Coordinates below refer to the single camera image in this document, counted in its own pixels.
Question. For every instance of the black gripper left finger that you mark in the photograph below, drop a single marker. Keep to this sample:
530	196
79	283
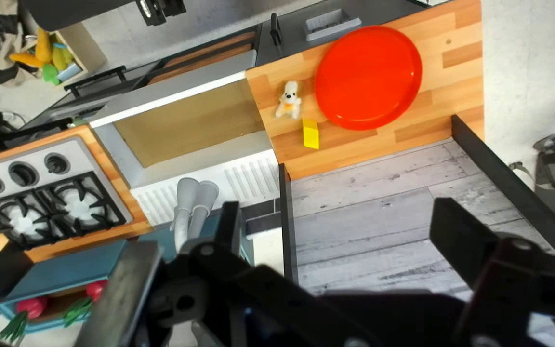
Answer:
225	302

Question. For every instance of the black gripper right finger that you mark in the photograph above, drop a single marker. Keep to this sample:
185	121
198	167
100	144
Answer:
528	296

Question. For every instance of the yellow block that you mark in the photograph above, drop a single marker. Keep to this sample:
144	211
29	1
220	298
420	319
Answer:
310	136

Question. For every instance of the orange round plate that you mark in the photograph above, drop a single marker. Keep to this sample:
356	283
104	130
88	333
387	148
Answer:
366	78

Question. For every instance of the gray toy faucet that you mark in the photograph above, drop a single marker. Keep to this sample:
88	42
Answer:
191	206

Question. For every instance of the gray metal bar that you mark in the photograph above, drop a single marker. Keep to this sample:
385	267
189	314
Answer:
119	290

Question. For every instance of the white toy sink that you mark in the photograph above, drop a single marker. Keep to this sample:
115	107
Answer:
250	181

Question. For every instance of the red toy radish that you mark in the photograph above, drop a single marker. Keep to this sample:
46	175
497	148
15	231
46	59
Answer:
94	290
31	310

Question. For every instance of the teal planter box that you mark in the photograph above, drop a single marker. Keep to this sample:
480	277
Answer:
65	271

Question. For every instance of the black stove grate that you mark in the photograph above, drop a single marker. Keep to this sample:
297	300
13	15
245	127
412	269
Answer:
44	200

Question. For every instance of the gray toy stove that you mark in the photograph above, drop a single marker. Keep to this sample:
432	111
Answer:
77	156

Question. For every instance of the white plush dog toy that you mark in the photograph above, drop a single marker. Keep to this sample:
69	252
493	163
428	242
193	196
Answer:
287	100

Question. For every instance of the wooden toy kitchen unit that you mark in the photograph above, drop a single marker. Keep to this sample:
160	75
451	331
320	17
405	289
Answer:
443	59

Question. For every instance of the box of toy food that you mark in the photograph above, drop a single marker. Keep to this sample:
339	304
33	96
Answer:
48	59

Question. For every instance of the black upright post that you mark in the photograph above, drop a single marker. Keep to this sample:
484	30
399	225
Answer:
287	225

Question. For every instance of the black leaning post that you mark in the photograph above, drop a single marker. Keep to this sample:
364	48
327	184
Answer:
509	181

